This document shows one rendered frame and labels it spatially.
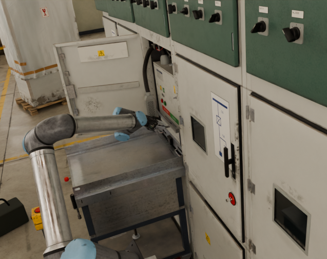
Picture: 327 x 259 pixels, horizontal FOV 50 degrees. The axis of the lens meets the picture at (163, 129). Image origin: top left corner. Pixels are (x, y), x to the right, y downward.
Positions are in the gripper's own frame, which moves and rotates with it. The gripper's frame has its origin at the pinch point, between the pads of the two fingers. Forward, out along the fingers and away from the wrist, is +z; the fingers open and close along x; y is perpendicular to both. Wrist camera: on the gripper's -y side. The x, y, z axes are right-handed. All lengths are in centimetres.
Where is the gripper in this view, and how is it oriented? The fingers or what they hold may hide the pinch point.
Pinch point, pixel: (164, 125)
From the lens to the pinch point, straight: 234.6
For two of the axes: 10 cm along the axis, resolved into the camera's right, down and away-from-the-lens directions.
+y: 3.3, 3.8, -8.7
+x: 3.6, -9.0, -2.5
